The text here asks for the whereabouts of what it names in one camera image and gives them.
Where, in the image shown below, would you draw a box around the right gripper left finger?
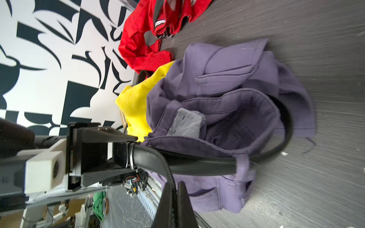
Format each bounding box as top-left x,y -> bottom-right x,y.
151,183 -> 175,228

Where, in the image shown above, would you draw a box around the red trousers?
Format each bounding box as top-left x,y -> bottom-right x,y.
118,0 -> 212,72

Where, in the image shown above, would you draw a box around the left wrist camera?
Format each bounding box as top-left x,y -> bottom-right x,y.
17,139 -> 67,194

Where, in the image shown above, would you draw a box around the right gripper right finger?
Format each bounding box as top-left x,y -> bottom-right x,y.
177,181 -> 199,228

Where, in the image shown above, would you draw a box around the purple trousers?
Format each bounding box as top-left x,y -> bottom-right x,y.
143,39 -> 316,213

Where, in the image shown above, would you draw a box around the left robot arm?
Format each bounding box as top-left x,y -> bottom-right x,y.
1,119 -> 137,212

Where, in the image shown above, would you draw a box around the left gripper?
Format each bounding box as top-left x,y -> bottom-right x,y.
66,122 -> 138,191

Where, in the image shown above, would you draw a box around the white cable duct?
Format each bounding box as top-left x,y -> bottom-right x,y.
137,177 -> 162,220

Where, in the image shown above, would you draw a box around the black belt in red trousers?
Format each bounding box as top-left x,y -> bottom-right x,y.
153,0 -> 173,39

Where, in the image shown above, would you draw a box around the yellow trousers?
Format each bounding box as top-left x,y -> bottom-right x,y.
116,62 -> 173,142

